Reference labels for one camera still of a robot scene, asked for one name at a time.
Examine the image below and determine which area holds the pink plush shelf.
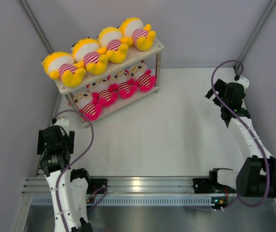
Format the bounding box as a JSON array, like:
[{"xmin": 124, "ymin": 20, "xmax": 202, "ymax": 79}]
[
  {"xmin": 87, "ymin": 78, "xmax": 118, "ymax": 108},
  {"xmin": 73, "ymin": 90, "xmax": 102, "ymax": 121}
]

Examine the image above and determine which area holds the right corner aluminium post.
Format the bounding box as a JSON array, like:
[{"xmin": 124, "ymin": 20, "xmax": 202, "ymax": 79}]
[{"xmin": 237, "ymin": 0, "xmax": 276, "ymax": 62}]

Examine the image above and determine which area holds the pink plush shelf left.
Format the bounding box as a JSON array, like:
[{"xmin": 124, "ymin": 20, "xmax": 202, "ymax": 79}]
[{"xmin": 73, "ymin": 90, "xmax": 102, "ymax": 121}]

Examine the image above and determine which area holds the pink plush with glasses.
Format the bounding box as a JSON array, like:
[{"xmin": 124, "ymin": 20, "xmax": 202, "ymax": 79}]
[{"xmin": 108, "ymin": 70, "xmax": 138, "ymax": 99}]

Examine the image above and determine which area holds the yellow frog plush front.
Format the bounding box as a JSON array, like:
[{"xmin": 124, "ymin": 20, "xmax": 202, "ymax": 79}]
[{"xmin": 41, "ymin": 52, "xmax": 86, "ymax": 88}]

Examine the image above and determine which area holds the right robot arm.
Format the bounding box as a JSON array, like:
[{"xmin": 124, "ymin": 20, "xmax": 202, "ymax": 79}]
[{"xmin": 206, "ymin": 77, "xmax": 276, "ymax": 198}]

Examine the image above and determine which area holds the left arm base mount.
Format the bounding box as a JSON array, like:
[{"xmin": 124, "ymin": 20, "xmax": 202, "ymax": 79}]
[{"xmin": 86, "ymin": 178, "xmax": 108, "ymax": 207}]

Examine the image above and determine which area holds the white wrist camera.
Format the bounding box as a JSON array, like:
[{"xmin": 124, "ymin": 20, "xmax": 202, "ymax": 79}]
[
  {"xmin": 52, "ymin": 117, "xmax": 70, "ymax": 130},
  {"xmin": 236, "ymin": 75, "xmax": 249, "ymax": 90}
]

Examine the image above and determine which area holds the white two-tier shelf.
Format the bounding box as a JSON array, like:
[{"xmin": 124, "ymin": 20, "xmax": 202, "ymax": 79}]
[{"xmin": 55, "ymin": 39, "xmax": 164, "ymax": 117}]

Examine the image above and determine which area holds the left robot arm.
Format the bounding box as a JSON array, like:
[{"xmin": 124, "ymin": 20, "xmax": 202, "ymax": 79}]
[{"xmin": 37, "ymin": 125, "xmax": 93, "ymax": 232}]

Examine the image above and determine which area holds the yellow plush on shelf top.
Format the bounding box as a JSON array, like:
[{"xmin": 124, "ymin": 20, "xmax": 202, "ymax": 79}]
[{"xmin": 118, "ymin": 17, "xmax": 157, "ymax": 51}]

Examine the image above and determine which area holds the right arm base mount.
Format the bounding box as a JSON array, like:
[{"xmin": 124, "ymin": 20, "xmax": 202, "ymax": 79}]
[{"xmin": 193, "ymin": 168, "xmax": 235, "ymax": 210}]

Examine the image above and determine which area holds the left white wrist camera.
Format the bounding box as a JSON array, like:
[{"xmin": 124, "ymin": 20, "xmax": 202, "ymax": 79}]
[{"xmin": 52, "ymin": 117, "xmax": 70, "ymax": 130}]

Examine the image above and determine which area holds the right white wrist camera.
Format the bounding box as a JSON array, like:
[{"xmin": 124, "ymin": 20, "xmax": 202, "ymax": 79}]
[{"xmin": 236, "ymin": 75, "xmax": 249, "ymax": 90}]

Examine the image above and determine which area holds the aluminium front rail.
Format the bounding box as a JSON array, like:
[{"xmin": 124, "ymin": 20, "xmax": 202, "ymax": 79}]
[{"xmin": 21, "ymin": 176, "xmax": 276, "ymax": 194}]

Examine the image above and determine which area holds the left corner aluminium post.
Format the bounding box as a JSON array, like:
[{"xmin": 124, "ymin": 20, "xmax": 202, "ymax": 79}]
[{"xmin": 17, "ymin": 0, "xmax": 54, "ymax": 53}]

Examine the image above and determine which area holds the corner aluminium post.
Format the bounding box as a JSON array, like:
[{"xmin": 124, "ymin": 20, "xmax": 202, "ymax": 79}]
[
  {"xmin": 237, "ymin": 0, "xmax": 276, "ymax": 62},
  {"xmin": 17, "ymin": 0, "xmax": 54, "ymax": 53}
]

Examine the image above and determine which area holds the white slotted cable duct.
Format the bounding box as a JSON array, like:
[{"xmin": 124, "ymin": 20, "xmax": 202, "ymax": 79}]
[{"xmin": 31, "ymin": 195, "xmax": 213, "ymax": 206}]

